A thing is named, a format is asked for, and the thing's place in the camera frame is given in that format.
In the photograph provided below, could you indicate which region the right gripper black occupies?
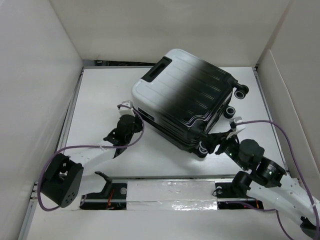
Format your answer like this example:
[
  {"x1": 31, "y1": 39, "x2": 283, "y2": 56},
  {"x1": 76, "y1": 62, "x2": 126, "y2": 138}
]
[{"x1": 201, "y1": 128, "x2": 249, "y2": 171}]

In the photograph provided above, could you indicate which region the white black hard-shell suitcase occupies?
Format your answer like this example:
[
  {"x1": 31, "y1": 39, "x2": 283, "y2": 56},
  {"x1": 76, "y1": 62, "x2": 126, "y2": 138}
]
[{"x1": 131, "y1": 48, "x2": 249, "y2": 158}]

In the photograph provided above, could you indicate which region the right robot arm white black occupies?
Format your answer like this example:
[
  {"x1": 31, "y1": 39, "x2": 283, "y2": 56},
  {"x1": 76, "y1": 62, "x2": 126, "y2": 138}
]
[{"x1": 200, "y1": 131, "x2": 320, "y2": 240}]

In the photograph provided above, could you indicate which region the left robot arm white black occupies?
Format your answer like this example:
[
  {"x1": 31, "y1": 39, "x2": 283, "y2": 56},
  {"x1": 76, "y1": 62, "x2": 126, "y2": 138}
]
[{"x1": 37, "y1": 113, "x2": 145, "y2": 212}]

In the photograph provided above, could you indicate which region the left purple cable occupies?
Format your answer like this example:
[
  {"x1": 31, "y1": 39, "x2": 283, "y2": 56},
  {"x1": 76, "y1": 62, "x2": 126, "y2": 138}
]
[{"x1": 36, "y1": 104, "x2": 146, "y2": 212}]

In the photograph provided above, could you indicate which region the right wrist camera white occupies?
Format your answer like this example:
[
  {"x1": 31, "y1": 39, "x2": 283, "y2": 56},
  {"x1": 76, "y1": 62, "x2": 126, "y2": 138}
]
[{"x1": 226, "y1": 116, "x2": 246, "y2": 140}]

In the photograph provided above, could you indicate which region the silver taped mounting rail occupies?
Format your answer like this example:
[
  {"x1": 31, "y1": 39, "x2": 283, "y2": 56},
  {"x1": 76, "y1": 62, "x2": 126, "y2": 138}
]
[{"x1": 79, "y1": 179, "x2": 264, "y2": 211}]

